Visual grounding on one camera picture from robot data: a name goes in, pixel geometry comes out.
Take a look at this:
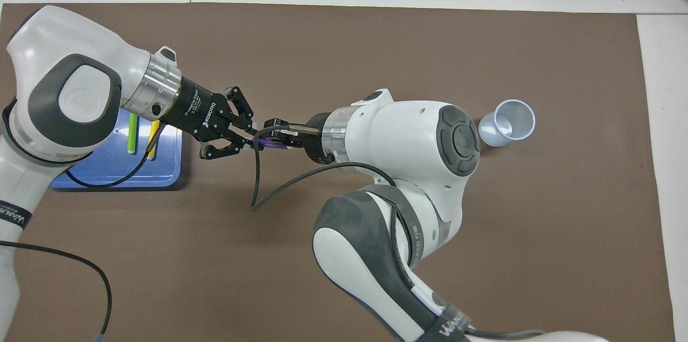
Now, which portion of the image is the blue plastic tray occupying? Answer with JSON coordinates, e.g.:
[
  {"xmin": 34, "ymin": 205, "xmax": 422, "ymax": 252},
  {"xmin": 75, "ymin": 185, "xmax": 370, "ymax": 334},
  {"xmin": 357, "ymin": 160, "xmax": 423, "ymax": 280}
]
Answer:
[{"xmin": 48, "ymin": 108, "xmax": 183, "ymax": 190}]

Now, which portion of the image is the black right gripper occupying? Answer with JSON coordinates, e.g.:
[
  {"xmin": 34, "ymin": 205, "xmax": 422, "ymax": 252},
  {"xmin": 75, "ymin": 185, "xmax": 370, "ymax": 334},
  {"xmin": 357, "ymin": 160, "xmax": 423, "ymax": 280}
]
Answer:
[{"xmin": 263, "ymin": 112, "xmax": 336, "ymax": 165}]

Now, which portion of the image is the green highlighter pen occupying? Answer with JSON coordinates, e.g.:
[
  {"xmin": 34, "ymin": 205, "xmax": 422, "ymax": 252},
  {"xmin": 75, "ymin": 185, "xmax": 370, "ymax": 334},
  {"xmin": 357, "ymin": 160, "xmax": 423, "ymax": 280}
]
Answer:
[{"xmin": 127, "ymin": 113, "xmax": 139, "ymax": 154}]

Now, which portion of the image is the yellow highlighter pen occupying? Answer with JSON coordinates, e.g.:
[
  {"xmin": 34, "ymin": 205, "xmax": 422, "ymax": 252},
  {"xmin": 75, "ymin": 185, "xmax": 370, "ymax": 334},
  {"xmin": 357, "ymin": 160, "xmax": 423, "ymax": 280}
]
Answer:
[{"xmin": 147, "ymin": 122, "xmax": 162, "ymax": 160}]

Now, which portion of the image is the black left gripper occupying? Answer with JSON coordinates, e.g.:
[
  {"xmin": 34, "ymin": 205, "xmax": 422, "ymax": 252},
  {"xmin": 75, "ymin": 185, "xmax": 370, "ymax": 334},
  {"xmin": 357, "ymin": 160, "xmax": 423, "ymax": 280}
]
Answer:
[{"xmin": 161, "ymin": 76, "xmax": 256, "ymax": 161}]

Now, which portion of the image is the narrow black right arm strap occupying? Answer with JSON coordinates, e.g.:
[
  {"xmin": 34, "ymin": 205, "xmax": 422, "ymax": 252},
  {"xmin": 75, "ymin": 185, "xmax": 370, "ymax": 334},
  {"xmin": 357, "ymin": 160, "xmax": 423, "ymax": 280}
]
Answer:
[{"xmin": 433, "ymin": 303, "xmax": 475, "ymax": 340}]

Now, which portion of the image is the black left arm cable strap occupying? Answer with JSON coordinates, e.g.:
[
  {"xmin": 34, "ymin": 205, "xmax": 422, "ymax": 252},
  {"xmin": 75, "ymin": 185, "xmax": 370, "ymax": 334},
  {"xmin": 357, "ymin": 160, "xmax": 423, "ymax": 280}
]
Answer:
[{"xmin": 0, "ymin": 199, "xmax": 34, "ymax": 231}]

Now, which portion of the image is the wide black right arm strap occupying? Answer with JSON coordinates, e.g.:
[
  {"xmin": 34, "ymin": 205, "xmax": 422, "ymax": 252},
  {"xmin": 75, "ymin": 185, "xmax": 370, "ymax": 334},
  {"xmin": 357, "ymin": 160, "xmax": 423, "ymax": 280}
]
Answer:
[{"xmin": 371, "ymin": 183, "xmax": 426, "ymax": 270}]

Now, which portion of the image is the translucent plastic cup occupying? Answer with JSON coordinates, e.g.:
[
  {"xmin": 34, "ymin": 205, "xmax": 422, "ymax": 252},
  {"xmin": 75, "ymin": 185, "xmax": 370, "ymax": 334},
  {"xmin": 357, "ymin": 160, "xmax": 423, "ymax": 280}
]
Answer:
[{"xmin": 478, "ymin": 98, "xmax": 536, "ymax": 148}]

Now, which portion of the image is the brown table mat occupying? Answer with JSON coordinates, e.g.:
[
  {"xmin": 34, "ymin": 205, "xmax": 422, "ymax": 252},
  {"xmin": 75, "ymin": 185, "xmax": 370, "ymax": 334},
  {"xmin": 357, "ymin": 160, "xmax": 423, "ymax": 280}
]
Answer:
[{"xmin": 0, "ymin": 2, "xmax": 677, "ymax": 342}]

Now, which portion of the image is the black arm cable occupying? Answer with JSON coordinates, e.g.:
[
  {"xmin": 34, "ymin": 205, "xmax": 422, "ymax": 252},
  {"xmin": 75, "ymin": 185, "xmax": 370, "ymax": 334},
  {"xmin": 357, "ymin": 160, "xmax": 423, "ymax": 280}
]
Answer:
[
  {"xmin": 0, "ymin": 124, "xmax": 166, "ymax": 342},
  {"xmin": 250, "ymin": 124, "xmax": 543, "ymax": 342}
]

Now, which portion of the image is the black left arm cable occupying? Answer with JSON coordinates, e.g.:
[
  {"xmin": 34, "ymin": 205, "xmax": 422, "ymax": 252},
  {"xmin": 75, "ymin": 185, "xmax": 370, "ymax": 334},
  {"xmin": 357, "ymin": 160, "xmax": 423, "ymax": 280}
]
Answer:
[{"xmin": 0, "ymin": 124, "xmax": 166, "ymax": 342}]

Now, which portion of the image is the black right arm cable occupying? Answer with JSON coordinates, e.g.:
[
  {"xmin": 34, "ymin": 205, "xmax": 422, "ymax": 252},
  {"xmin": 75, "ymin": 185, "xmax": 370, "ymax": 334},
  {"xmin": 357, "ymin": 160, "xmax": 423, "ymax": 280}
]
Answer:
[{"xmin": 250, "ymin": 124, "xmax": 543, "ymax": 342}]

